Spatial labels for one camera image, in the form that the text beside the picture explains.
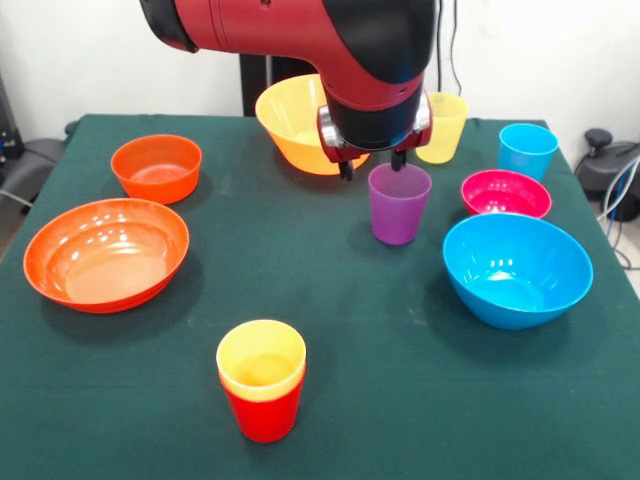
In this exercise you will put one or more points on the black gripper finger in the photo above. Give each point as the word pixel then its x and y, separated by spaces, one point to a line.
pixel 347 171
pixel 398 161

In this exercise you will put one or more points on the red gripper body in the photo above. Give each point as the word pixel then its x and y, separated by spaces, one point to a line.
pixel 350 154

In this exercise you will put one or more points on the purple cup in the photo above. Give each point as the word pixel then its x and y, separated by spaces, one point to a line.
pixel 397 215

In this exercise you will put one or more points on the orange-yellow cup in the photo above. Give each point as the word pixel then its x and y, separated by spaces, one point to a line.
pixel 262 396

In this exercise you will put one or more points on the red cup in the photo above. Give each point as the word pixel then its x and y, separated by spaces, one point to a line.
pixel 265 420

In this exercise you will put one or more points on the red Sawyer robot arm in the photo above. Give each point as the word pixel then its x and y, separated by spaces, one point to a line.
pixel 350 50

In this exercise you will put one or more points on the translucent yellow cup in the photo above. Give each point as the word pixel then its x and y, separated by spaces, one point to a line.
pixel 447 135

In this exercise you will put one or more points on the large yellow bowl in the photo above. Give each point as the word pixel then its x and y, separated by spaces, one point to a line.
pixel 290 130

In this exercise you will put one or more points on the pink bowl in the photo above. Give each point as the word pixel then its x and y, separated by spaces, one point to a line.
pixel 505 192

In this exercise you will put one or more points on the dark green table cloth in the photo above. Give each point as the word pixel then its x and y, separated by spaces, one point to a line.
pixel 325 280

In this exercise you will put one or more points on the blue cup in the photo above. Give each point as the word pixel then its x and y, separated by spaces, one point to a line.
pixel 525 160

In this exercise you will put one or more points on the large blue bowl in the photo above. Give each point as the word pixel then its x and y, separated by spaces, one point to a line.
pixel 515 295

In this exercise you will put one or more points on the small orange bowl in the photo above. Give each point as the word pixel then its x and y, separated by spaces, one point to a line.
pixel 155 185

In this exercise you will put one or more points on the black stand base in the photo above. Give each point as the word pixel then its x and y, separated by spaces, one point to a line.
pixel 597 170

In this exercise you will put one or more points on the large shallow orange bowl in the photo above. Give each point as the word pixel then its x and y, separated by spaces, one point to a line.
pixel 105 260

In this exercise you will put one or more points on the grey stand base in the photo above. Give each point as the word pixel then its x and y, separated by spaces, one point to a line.
pixel 35 160

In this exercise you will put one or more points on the black equipment rack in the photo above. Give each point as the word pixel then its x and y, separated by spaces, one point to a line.
pixel 7 130

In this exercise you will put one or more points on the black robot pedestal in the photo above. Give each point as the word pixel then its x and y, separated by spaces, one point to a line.
pixel 255 75

